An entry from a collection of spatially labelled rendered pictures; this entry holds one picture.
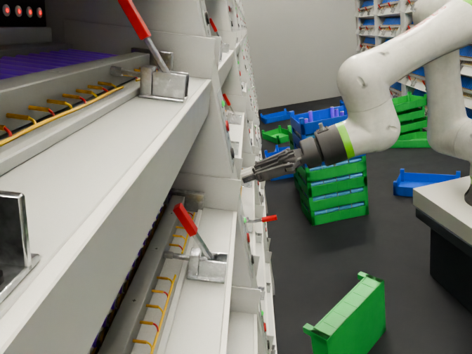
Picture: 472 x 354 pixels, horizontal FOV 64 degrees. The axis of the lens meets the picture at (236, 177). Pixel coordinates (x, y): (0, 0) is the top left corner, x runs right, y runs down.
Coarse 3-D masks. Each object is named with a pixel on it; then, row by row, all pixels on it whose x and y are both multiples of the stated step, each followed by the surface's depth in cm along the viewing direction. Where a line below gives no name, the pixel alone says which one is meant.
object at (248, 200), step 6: (246, 156) 126; (252, 156) 126; (246, 162) 127; (252, 162) 127; (246, 168) 127; (252, 186) 113; (240, 192) 107; (246, 192) 108; (252, 192) 108; (246, 198) 104; (252, 198) 105; (246, 204) 101; (252, 204) 101; (246, 210) 97; (252, 210) 98; (246, 216) 94; (252, 216) 95; (252, 234) 87; (252, 240) 84; (252, 246) 82; (252, 252) 79; (258, 258) 70
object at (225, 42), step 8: (216, 32) 97; (224, 32) 112; (232, 32) 112; (216, 40) 56; (224, 40) 113; (232, 40) 113; (216, 48) 56; (224, 48) 98; (232, 48) 113; (216, 56) 57; (224, 56) 86; (232, 56) 110; (216, 64) 57; (224, 64) 73; (224, 72) 76; (224, 80) 80
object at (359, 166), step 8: (328, 168) 180; (336, 168) 181; (344, 168) 181; (352, 168) 182; (360, 168) 182; (304, 176) 185; (312, 176) 181; (320, 176) 181; (328, 176) 182; (336, 176) 182
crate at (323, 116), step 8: (344, 104) 189; (320, 112) 191; (328, 112) 191; (344, 112) 192; (296, 120) 191; (320, 120) 172; (328, 120) 172; (336, 120) 172; (296, 128) 180; (304, 128) 172; (312, 128) 172
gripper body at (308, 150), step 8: (304, 144) 91; (312, 144) 90; (296, 152) 94; (304, 152) 90; (312, 152) 90; (288, 160) 92; (296, 160) 90; (304, 160) 91; (312, 160) 90; (320, 160) 91
